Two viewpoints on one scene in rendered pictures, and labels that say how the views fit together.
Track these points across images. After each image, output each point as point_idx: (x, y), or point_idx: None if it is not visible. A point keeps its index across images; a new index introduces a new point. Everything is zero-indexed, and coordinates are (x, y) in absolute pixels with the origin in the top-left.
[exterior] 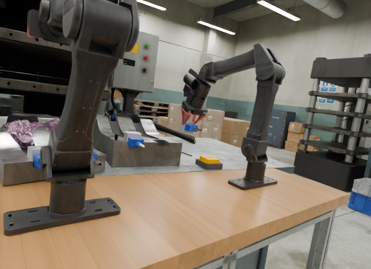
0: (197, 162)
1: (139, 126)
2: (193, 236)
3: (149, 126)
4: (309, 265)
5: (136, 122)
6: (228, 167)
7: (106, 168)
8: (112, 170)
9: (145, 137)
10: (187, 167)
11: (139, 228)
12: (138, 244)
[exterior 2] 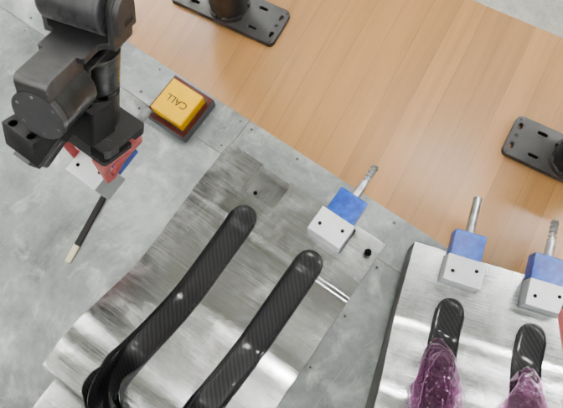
0: (191, 131)
1: (151, 327)
2: (496, 28)
3: (121, 307)
4: None
5: (106, 374)
6: (152, 73)
7: (388, 262)
8: (392, 241)
9: (266, 232)
10: (235, 142)
11: (528, 80)
12: (553, 64)
